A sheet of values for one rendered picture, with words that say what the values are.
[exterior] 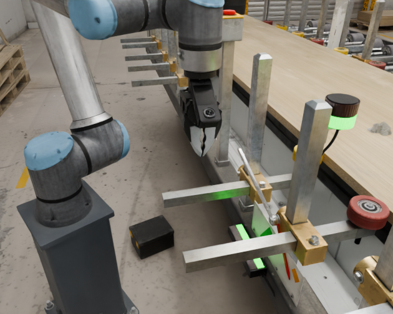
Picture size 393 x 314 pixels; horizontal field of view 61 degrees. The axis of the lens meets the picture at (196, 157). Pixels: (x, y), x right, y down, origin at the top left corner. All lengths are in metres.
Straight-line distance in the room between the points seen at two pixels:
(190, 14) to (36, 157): 0.65
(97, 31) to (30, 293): 1.44
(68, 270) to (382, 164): 1.04
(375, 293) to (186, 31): 0.55
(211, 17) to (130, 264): 1.42
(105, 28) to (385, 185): 0.71
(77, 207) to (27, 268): 0.85
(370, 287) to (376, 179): 0.40
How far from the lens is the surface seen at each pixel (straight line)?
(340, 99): 0.66
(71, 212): 1.19
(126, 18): 0.69
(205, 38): 0.68
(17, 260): 2.06
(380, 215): 0.80
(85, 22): 0.69
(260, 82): 0.84
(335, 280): 1.03
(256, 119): 0.88
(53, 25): 1.18
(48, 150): 1.10
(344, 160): 0.97
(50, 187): 1.14
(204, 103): 0.69
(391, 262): 0.54
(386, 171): 0.97
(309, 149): 0.66
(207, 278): 1.76
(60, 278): 1.31
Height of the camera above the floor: 1.37
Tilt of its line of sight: 31 degrees down
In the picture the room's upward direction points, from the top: straight up
